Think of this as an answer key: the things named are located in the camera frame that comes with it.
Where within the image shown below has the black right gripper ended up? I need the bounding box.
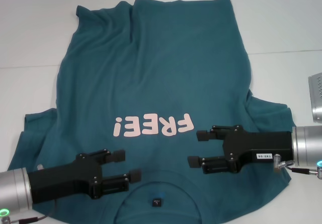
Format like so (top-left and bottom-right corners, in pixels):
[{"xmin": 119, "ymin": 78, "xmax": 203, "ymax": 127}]
[{"xmin": 187, "ymin": 125, "xmax": 294, "ymax": 176}]

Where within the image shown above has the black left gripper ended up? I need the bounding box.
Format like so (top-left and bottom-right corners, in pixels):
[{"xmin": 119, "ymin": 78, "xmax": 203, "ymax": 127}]
[{"xmin": 27, "ymin": 148, "xmax": 142, "ymax": 205}]

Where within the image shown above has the teal t-shirt with pink print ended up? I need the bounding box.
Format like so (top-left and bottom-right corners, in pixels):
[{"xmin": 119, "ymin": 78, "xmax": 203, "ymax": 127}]
[{"xmin": 7, "ymin": 0, "xmax": 294, "ymax": 224}]

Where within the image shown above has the right gripper cable with plug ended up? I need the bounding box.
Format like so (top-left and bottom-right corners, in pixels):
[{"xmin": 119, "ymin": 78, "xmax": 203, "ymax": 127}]
[{"xmin": 273, "ymin": 153, "xmax": 318, "ymax": 176}]

